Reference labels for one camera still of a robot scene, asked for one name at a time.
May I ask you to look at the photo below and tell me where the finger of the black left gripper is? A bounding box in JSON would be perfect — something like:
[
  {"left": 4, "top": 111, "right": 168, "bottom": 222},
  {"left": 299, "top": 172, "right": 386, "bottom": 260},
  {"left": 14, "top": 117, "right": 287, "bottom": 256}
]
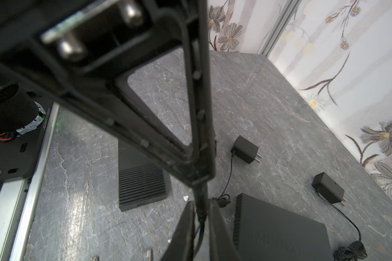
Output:
[{"left": 53, "top": 1, "right": 216, "bottom": 187}]

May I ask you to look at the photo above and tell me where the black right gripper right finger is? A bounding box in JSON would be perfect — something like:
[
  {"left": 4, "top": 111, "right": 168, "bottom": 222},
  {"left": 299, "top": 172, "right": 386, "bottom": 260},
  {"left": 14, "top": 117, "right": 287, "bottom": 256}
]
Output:
[{"left": 208, "top": 199, "right": 241, "bottom": 261}]

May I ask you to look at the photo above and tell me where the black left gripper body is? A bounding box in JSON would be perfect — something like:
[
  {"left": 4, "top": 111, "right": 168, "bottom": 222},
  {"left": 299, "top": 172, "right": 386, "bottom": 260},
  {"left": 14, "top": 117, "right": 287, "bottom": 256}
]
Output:
[{"left": 0, "top": 0, "right": 171, "bottom": 99}]

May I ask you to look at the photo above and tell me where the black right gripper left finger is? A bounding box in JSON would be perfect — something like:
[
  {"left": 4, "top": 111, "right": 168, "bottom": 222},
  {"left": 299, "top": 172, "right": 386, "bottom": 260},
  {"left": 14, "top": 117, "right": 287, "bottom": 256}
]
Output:
[{"left": 161, "top": 201, "right": 195, "bottom": 261}]

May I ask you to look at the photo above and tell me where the slim ribbed black switch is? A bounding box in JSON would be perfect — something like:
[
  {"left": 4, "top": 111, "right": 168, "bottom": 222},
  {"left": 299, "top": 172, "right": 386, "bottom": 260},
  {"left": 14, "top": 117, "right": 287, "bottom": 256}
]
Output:
[{"left": 118, "top": 140, "right": 168, "bottom": 212}]

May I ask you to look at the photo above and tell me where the black power adapter with cable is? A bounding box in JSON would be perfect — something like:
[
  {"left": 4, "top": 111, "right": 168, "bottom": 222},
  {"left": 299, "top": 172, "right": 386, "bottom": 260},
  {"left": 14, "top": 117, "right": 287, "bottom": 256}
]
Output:
[{"left": 213, "top": 136, "right": 262, "bottom": 208}]

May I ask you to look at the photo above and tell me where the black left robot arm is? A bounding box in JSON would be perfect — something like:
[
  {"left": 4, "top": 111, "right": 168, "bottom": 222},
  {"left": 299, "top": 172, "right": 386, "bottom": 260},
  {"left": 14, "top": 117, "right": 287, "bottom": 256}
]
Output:
[{"left": 0, "top": 1, "right": 216, "bottom": 187}]

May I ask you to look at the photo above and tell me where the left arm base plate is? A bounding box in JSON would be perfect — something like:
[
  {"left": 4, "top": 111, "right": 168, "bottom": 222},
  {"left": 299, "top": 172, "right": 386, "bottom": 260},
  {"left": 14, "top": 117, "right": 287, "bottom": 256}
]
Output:
[{"left": 0, "top": 97, "right": 53, "bottom": 183}]

